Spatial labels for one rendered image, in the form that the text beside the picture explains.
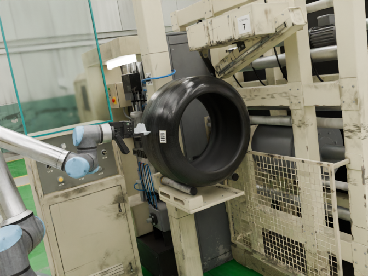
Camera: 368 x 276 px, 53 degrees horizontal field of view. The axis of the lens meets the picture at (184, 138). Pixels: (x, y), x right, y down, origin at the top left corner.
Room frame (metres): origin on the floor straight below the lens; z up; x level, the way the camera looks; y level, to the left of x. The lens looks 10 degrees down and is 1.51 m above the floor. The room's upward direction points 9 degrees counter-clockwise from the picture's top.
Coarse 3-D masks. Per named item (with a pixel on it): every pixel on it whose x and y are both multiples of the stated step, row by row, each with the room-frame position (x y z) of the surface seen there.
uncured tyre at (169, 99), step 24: (168, 96) 1.84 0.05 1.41; (192, 96) 1.84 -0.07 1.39; (216, 96) 2.21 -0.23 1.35; (240, 96) 2.03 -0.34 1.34; (144, 120) 1.93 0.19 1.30; (168, 120) 1.78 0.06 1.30; (216, 120) 2.25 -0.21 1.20; (240, 120) 2.00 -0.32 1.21; (144, 144) 1.93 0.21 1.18; (168, 144) 1.77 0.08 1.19; (216, 144) 2.23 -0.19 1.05; (240, 144) 1.98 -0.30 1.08; (168, 168) 1.80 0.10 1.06; (192, 168) 1.81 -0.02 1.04; (216, 168) 2.11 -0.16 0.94
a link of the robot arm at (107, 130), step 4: (100, 124) 1.72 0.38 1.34; (104, 124) 1.73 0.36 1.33; (108, 124) 1.73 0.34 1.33; (104, 128) 1.70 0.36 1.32; (108, 128) 1.71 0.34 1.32; (104, 132) 1.69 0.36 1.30; (108, 132) 1.70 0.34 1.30; (104, 136) 1.69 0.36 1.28; (108, 136) 1.70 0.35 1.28; (104, 140) 1.70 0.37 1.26; (108, 140) 1.71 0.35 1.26
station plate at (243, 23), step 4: (244, 16) 1.84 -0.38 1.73; (248, 16) 1.82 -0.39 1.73; (240, 20) 1.87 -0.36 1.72; (244, 20) 1.84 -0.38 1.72; (248, 20) 1.82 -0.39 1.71; (240, 24) 1.87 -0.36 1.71; (244, 24) 1.85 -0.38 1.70; (248, 24) 1.82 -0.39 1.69; (240, 28) 1.87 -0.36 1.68; (244, 28) 1.85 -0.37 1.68; (248, 28) 1.83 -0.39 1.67; (240, 32) 1.88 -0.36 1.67; (244, 32) 1.85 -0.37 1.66
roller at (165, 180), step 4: (164, 180) 2.11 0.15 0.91; (168, 180) 2.07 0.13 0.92; (172, 180) 2.05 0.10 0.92; (164, 184) 2.12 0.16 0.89; (168, 184) 2.06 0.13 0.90; (172, 184) 2.01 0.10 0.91; (176, 184) 1.98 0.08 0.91; (180, 184) 1.96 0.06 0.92; (184, 184) 1.94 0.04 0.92; (176, 188) 1.98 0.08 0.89; (180, 188) 1.94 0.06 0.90; (184, 188) 1.90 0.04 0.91; (188, 188) 1.87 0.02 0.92; (192, 188) 1.85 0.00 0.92; (196, 188) 1.86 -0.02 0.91; (188, 192) 1.86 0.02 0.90; (192, 192) 1.85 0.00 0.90; (196, 192) 1.86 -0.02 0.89
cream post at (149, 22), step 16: (144, 0) 2.21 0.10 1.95; (144, 16) 2.21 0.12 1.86; (160, 16) 2.26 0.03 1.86; (144, 32) 2.23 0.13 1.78; (160, 32) 2.25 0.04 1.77; (144, 48) 2.26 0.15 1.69; (160, 48) 2.24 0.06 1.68; (144, 64) 2.29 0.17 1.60; (160, 64) 2.23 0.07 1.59; (160, 80) 2.23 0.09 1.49; (176, 208) 2.21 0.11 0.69; (176, 224) 2.22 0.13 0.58; (192, 224) 2.26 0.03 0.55; (176, 240) 2.25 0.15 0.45; (192, 240) 2.25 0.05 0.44; (176, 256) 2.29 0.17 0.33; (192, 256) 2.24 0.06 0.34; (192, 272) 2.23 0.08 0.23
